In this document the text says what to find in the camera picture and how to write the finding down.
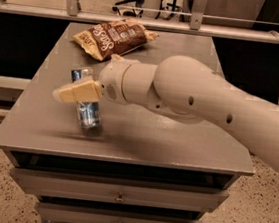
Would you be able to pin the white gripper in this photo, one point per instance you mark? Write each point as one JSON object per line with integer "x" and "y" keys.
{"x": 112, "y": 78}

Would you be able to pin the redbull can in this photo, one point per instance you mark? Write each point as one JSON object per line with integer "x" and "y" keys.
{"x": 88, "y": 113}

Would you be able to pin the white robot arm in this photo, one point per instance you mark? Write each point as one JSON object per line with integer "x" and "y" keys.
{"x": 185, "y": 89}

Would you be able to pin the brown chip bag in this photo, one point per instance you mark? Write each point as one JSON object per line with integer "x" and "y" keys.
{"x": 117, "y": 37}

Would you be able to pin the black office chair base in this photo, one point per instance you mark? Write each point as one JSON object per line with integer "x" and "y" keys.
{"x": 157, "y": 9}

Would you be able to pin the metal window railing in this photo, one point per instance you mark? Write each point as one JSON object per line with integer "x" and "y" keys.
{"x": 253, "y": 20}

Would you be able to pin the grey drawer cabinet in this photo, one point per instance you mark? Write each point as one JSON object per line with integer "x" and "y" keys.
{"x": 131, "y": 143}

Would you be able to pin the upper grey drawer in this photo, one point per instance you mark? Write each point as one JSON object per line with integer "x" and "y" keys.
{"x": 119, "y": 191}

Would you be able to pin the grey drawer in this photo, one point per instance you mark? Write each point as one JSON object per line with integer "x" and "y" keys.
{"x": 119, "y": 191}
{"x": 69, "y": 214}

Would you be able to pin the lower grey drawer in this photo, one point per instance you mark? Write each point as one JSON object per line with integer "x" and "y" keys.
{"x": 69, "y": 214}

